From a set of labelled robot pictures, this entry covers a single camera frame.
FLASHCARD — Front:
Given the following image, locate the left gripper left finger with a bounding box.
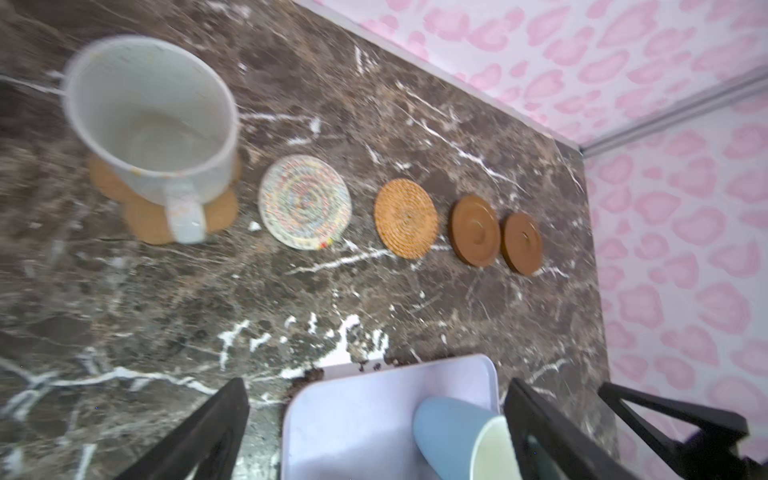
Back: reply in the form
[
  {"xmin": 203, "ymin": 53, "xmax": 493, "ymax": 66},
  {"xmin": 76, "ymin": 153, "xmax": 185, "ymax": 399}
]
[{"xmin": 118, "ymin": 378, "xmax": 250, "ymax": 479}]

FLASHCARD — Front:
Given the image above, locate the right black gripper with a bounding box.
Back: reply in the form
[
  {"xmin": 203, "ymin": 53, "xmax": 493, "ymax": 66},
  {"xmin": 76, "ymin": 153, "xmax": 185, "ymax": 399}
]
[{"xmin": 597, "ymin": 381, "xmax": 768, "ymax": 480}]

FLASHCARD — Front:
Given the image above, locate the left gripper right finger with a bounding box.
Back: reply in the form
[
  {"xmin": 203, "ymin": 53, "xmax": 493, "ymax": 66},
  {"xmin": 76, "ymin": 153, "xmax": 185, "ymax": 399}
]
[{"xmin": 503, "ymin": 378, "xmax": 634, "ymax": 479}]

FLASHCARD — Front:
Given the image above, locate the light blue mug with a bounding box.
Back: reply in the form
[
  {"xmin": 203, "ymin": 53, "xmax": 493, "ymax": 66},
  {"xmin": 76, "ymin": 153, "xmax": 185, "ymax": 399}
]
[{"xmin": 413, "ymin": 397, "xmax": 522, "ymax": 480}]

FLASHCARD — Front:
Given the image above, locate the brown wooden round coaster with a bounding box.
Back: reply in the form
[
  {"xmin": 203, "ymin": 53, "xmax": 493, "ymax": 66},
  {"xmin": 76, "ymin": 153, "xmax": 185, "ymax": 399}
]
[{"xmin": 449, "ymin": 195, "xmax": 501, "ymax": 268}]

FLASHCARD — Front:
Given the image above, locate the cork paw-shaped coaster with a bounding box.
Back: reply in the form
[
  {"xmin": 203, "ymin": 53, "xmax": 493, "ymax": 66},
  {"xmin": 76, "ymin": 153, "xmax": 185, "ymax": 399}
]
[{"xmin": 87, "ymin": 154, "xmax": 242, "ymax": 245}]

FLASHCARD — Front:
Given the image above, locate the white multicolour woven coaster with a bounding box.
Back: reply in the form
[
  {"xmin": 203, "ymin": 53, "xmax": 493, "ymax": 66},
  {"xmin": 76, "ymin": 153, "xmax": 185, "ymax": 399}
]
[{"xmin": 258, "ymin": 154, "xmax": 352, "ymax": 250}]

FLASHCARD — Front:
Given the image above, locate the rattan woven round coaster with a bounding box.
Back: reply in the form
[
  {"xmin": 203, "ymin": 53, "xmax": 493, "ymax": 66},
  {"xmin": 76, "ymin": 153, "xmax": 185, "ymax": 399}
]
[{"xmin": 374, "ymin": 178, "xmax": 438, "ymax": 260}]

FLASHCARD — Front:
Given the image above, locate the white speckled mug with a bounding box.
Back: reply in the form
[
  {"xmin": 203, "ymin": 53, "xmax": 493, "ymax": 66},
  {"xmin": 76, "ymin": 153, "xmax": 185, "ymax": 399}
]
[{"xmin": 62, "ymin": 35, "xmax": 239, "ymax": 244}]

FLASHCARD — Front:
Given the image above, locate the lavender plastic tray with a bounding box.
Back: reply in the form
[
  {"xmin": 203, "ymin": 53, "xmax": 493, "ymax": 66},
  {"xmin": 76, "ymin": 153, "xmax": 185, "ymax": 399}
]
[{"xmin": 280, "ymin": 354, "xmax": 499, "ymax": 479}]

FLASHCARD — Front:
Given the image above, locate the aluminium diagonal frame strut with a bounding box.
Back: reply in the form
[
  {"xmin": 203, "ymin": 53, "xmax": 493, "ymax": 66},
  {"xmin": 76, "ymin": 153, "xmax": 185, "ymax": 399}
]
[{"xmin": 579, "ymin": 66, "xmax": 767, "ymax": 158}]

